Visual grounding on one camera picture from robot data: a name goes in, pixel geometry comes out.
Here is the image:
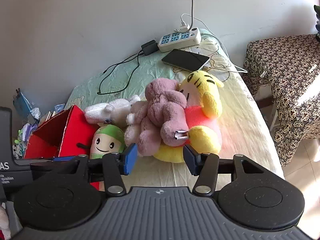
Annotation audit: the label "green-capped smiling plush toy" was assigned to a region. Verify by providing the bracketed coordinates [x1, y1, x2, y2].
[90, 124, 127, 160]

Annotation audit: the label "small white plush rabbit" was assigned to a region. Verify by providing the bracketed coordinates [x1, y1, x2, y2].
[84, 94, 141, 125]

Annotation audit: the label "thin white charging cable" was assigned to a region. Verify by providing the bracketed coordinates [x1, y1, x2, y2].
[172, 17, 248, 80]

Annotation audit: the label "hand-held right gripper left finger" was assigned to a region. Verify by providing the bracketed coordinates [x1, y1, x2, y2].
[75, 144, 138, 197]

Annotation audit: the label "mauve teddy bear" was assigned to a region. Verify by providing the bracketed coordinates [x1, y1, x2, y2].
[137, 78, 191, 157]

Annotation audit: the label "thin black cable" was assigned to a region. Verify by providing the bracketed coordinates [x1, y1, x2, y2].
[97, 52, 144, 95]

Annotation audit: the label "bed with light green sheet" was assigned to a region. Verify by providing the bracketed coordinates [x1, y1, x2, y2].
[64, 29, 285, 188]

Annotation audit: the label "thick white power cord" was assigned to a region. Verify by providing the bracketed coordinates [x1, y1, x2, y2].
[186, 0, 200, 32]

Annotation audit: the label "black power adapter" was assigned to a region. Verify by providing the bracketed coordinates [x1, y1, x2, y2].
[141, 40, 159, 55]

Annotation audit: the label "red cardboard box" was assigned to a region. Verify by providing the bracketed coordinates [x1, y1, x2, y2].
[24, 105, 100, 191]

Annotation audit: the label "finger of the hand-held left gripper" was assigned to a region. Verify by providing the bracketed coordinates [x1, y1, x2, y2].
[29, 156, 81, 180]

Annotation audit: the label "white charger plug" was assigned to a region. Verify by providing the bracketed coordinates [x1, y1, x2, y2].
[180, 14, 193, 29]

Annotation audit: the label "patterned plastic bags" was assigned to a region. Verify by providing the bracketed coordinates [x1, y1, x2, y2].
[12, 124, 38, 159]

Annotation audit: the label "yellow tiger plush toy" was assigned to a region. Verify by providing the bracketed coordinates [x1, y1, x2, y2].
[153, 70, 225, 163]

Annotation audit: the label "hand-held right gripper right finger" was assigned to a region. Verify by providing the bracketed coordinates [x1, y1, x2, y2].
[183, 145, 265, 197]

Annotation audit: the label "black smartphone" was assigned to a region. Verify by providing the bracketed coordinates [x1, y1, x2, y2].
[161, 49, 210, 71]

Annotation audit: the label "white and blue power strip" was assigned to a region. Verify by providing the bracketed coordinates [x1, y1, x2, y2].
[158, 27, 202, 53]

